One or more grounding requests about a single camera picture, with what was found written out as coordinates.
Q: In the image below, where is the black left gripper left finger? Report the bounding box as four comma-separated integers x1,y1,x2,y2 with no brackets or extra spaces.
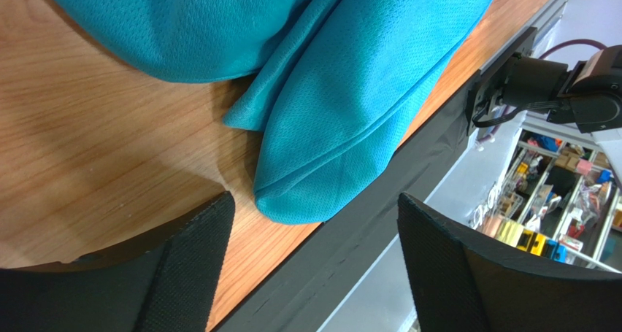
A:
1,192,235,331

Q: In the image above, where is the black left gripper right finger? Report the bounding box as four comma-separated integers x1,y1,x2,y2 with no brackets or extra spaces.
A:
397,193,621,331

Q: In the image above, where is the teal blue t-shirt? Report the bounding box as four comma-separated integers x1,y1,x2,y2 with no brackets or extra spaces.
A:
54,0,493,225

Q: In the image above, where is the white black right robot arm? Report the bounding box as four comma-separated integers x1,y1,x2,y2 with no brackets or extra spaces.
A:
464,27,621,133

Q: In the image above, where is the cluttered metal storage shelf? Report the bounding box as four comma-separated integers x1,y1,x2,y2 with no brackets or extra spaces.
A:
468,131,621,272

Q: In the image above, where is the black table edge strip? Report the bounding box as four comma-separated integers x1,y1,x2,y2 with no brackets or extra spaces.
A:
216,76,476,331

